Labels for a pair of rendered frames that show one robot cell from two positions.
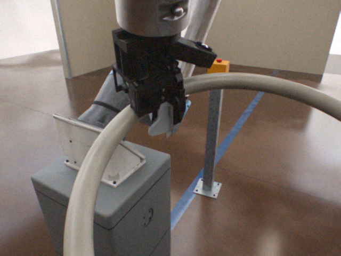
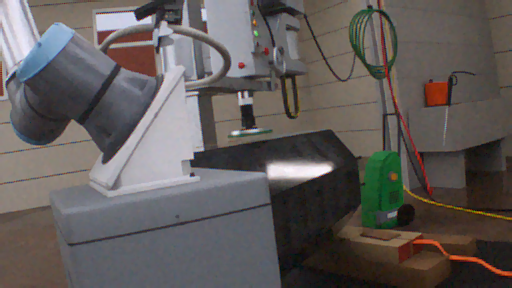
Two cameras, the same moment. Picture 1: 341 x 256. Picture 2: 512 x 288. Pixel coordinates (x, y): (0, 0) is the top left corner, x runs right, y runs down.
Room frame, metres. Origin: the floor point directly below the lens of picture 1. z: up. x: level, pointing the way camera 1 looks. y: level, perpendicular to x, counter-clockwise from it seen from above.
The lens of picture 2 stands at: (1.48, 0.97, 0.95)
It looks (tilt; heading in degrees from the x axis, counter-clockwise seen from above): 3 degrees down; 211
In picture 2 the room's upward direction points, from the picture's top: 7 degrees counter-clockwise
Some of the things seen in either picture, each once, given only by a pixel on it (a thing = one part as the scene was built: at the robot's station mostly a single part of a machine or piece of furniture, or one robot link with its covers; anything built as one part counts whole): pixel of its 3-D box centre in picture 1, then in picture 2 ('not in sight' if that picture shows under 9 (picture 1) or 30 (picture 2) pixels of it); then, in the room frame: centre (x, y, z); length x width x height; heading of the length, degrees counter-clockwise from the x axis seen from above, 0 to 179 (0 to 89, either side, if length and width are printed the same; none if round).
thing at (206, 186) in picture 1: (212, 133); not in sight; (1.63, -0.32, 0.54); 0.20 x 0.20 x 1.09; 67
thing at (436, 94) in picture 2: not in sight; (440, 93); (-3.78, 0.29, 1.00); 0.50 x 0.22 x 0.33; 151
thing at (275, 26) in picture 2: not in sight; (270, 49); (-0.82, -0.24, 1.33); 0.74 x 0.23 x 0.49; 7
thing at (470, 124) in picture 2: not in sight; (465, 140); (-3.78, 0.53, 0.43); 1.30 x 0.62 x 0.86; 151
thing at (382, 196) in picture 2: not in sight; (382, 171); (-1.96, -0.01, 0.43); 0.35 x 0.35 x 0.87; 52
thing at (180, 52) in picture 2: not in sight; (215, 56); (-0.98, -0.73, 1.39); 0.74 x 0.34 x 0.25; 104
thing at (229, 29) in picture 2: not in sight; (244, 41); (-0.51, -0.22, 1.35); 0.36 x 0.22 x 0.45; 7
